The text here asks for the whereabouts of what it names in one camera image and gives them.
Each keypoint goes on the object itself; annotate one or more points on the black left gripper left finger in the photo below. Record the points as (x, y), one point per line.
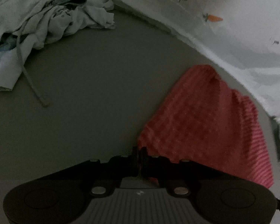
(63, 196)

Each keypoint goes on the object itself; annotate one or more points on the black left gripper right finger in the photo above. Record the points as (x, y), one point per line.
(216, 196)

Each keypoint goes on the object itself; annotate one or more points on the red checkered cloth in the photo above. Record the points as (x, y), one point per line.
(204, 120)

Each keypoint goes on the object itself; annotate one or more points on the white carrot print sheet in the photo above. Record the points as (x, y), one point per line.
(242, 37)

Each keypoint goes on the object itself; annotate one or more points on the pale crumpled garment pile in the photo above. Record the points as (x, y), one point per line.
(26, 25)

